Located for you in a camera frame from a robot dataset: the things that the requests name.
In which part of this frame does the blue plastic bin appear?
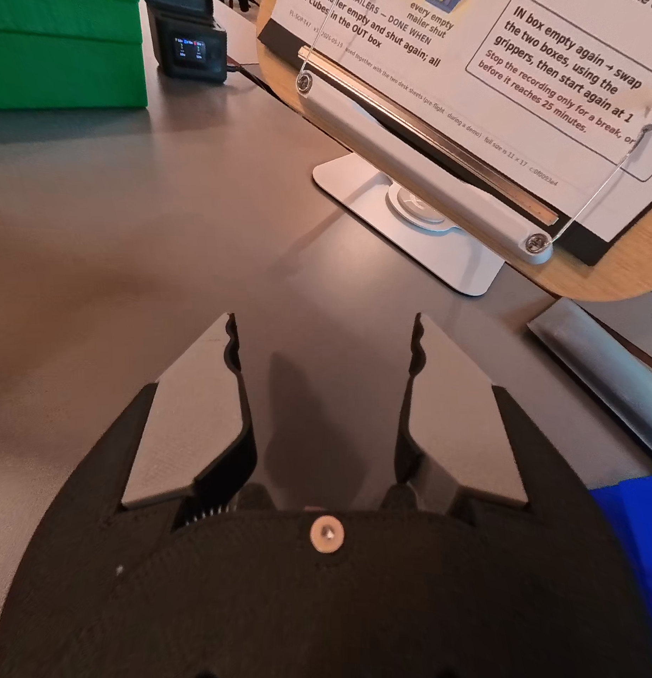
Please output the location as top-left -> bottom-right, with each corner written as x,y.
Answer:
587,473 -> 652,678

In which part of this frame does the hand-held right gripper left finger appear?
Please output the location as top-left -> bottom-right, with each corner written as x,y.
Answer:
121,313 -> 259,511

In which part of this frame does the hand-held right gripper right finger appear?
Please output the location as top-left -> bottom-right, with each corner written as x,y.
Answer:
394,313 -> 529,513

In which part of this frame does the black device cable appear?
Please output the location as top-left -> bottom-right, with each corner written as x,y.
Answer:
225,63 -> 278,97

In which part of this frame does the black device with screen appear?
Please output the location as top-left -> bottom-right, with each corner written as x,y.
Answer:
145,0 -> 230,85

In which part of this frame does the silver metal bar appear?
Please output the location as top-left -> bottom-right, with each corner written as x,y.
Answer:
526,297 -> 652,468

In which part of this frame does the printed instruction sheet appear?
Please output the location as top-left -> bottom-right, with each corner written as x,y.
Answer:
260,0 -> 652,267

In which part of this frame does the instruction sheet on wooden stand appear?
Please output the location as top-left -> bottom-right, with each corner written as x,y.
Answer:
255,0 -> 652,303

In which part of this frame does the green plastic bin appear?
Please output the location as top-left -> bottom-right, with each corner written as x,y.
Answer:
0,0 -> 149,111

